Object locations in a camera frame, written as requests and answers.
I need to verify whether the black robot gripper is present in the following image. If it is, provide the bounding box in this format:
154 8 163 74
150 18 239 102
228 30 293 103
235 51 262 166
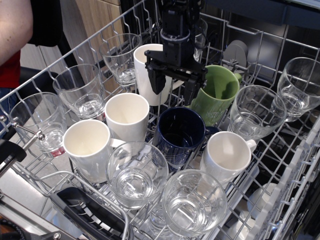
144 29 208 106

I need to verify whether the dark blue ceramic mug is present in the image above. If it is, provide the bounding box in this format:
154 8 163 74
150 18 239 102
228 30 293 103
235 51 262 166
152 106 219 172

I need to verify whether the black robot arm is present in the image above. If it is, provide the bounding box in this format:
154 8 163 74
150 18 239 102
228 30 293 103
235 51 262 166
144 0 208 106

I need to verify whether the tall white mug rear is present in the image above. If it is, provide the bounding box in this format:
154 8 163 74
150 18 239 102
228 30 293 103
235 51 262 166
133 43 184 106

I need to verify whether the green ceramic mug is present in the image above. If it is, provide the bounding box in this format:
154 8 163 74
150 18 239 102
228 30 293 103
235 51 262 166
187 65 242 126

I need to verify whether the clear glass rear centre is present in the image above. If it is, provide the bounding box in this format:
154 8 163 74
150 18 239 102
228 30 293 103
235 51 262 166
193 18 208 63

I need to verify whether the clear glass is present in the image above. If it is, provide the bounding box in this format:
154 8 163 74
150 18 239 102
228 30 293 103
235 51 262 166
106 141 169 210
9 92 67 158
277 57 320 122
53 63 105 121
193 18 208 63
227 85 287 142
162 169 228 238
98 33 142 92

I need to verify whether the clear glass rear left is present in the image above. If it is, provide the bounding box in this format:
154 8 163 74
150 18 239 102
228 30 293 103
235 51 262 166
98 33 142 92

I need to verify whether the grey plastic spray fitting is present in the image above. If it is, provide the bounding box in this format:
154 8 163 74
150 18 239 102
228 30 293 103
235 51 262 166
222 40 249 67

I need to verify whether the clear glass right middle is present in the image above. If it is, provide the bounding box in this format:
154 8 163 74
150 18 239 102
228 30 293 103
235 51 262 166
227 85 287 142

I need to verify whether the white mug front right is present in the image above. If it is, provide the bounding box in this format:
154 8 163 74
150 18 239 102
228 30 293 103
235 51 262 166
199 131 257 188

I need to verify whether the clear glass left middle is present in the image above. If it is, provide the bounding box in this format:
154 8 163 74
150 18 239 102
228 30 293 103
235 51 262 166
53 63 105 121

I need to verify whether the clear glass front centre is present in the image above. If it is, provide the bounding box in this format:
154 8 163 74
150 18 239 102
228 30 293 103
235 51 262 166
106 141 169 210

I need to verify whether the white mug front left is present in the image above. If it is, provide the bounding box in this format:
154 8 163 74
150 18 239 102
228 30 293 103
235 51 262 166
62 119 125 184

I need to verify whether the clear glass front bottom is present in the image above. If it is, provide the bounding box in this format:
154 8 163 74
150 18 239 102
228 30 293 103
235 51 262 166
162 169 228 238

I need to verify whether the clear glass far right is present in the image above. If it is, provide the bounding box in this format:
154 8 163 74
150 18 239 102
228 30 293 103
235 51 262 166
277 57 320 122

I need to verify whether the clear glass far left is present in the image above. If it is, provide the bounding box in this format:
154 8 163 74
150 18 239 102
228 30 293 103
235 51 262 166
9 92 67 158

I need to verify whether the white dishes lower rack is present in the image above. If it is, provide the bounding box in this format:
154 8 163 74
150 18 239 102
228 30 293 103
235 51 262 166
224 182 277 240

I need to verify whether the black clamp with screw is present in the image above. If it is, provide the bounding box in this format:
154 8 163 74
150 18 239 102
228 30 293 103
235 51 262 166
0 121 46 177

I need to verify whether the grey wire dishwasher rack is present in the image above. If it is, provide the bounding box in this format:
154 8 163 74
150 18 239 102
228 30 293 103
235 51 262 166
0 0 320 240

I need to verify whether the white handleless cup centre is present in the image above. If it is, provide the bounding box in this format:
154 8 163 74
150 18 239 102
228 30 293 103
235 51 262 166
104 92 150 148

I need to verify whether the black rack handle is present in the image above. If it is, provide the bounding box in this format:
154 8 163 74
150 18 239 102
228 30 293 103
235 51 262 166
50 187 125 240

